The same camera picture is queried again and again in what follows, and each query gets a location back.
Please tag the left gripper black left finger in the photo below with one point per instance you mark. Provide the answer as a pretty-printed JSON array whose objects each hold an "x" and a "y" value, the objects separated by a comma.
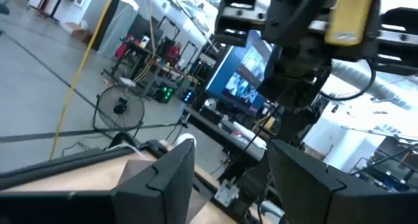
[{"x": 163, "y": 198}]

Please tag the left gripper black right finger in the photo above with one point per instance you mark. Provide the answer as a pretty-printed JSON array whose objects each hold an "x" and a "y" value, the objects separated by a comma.
[{"x": 310, "y": 191}]

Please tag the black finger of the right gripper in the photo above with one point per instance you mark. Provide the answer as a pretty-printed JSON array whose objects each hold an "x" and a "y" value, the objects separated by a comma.
[
  {"x": 376, "y": 38},
  {"x": 294, "y": 18}
]

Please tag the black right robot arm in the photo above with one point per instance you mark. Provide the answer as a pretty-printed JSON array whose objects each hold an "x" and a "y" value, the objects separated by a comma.
[{"x": 295, "y": 126}]

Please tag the computer monitor blue screen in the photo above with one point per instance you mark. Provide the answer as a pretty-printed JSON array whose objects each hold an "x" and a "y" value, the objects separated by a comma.
[{"x": 238, "y": 77}]

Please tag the white light bulb lamp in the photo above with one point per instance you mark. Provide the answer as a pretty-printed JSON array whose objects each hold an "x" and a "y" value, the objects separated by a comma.
[{"x": 186, "y": 139}]

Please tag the grey side desk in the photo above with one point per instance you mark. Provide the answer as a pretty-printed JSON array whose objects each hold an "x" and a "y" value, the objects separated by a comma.
[{"x": 215, "y": 127}]

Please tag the black floor fan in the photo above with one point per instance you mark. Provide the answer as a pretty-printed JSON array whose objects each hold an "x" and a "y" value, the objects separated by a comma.
[{"x": 120, "y": 108}]

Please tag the computer tower blue lights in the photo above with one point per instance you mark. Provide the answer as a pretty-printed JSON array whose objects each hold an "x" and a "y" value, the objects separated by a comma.
[{"x": 187, "y": 96}]

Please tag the computer tower green lights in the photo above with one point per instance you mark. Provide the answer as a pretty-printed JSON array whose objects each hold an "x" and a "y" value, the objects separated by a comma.
[{"x": 165, "y": 93}]

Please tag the silver ventilation duct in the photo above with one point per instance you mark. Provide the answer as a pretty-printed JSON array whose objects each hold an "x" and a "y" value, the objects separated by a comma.
[{"x": 356, "y": 75}]

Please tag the silver mounting bracket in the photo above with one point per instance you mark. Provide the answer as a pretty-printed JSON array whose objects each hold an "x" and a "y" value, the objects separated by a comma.
[{"x": 226, "y": 193}]

